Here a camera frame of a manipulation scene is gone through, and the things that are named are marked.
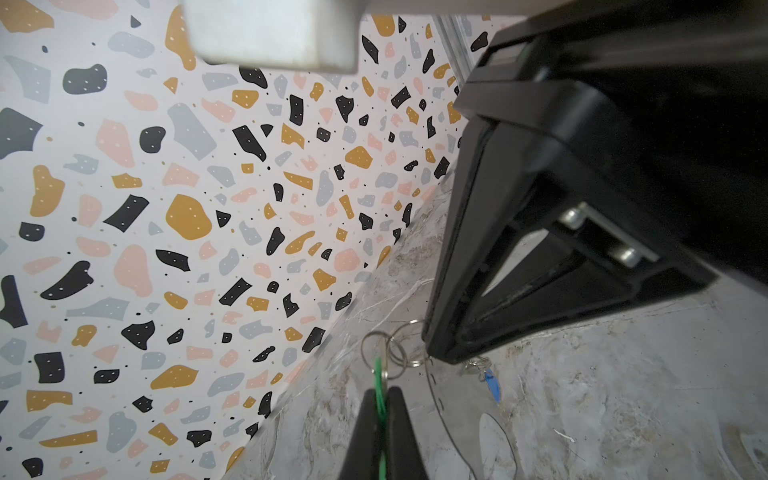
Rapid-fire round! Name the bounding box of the right corner aluminium profile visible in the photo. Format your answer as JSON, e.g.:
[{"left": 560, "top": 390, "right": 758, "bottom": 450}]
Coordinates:
[{"left": 432, "top": 15, "right": 474, "bottom": 88}]

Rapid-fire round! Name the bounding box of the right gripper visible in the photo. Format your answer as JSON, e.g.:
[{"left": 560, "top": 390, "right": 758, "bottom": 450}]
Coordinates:
[{"left": 422, "top": 1, "right": 767, "bottom": 364}]

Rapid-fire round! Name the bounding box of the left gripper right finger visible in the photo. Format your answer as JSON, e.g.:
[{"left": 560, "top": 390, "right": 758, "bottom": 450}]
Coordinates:
[{"left": 385, "top": 387, "right": 428, "bottom": 480}]

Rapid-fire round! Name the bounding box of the blue capped key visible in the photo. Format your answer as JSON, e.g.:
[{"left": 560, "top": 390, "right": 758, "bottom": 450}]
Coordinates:
[{"left": 483, "top": 369, "right": 502, "bottom": 404}]

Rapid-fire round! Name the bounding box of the green capped key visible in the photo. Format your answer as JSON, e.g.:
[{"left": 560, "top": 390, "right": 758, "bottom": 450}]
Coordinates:
[{"left": 374, "top": 357, "right": 387, "bottom": 480}]

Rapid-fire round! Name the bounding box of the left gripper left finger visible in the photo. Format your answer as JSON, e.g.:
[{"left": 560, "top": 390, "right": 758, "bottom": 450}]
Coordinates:
[{"left": 338, "top": 389, "right": 380, "bottom": 480}]

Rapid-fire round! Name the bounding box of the metal keyring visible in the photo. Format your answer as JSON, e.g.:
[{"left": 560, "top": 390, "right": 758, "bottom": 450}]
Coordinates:
[{"left": 359, "top": 319, "right": 428, "bottom": 382}]

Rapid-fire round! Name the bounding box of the translucent keyring tag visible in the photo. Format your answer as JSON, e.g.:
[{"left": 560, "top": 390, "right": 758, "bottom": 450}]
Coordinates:
[{"left": 425, "top": 356, "right": 525, "bottom": 479}]

